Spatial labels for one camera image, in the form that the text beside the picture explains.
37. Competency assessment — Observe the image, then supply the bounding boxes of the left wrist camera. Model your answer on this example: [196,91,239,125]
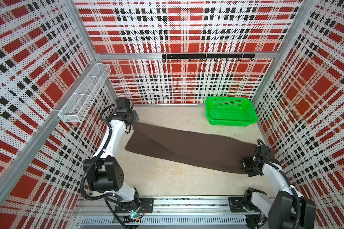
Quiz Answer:
[115,98,134,113]

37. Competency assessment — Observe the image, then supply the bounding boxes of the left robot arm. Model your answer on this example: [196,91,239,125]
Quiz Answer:
[80,108,140,213]

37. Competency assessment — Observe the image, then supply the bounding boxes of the brown trousers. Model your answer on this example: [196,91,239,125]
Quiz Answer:
[125,122,256,174]

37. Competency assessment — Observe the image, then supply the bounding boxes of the black hook rail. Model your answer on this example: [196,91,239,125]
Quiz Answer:
[161,53,256,60]

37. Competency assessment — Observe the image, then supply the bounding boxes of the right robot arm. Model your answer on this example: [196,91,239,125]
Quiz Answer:
[228,156,316,229]

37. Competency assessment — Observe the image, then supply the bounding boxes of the white wire mesh shelf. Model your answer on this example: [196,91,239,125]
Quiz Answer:
[58,63,110,123]

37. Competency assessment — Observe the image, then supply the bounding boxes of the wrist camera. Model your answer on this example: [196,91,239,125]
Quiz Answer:
[115,98,134,113]
[255,145,275,159]

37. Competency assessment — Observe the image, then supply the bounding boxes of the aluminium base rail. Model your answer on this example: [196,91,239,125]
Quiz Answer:
[69,196,269,229]

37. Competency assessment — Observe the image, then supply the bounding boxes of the green plastic basket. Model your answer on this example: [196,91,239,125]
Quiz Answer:
[205,96,258,127]

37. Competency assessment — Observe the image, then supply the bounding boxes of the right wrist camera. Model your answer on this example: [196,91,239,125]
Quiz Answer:
[255,145,275,159]

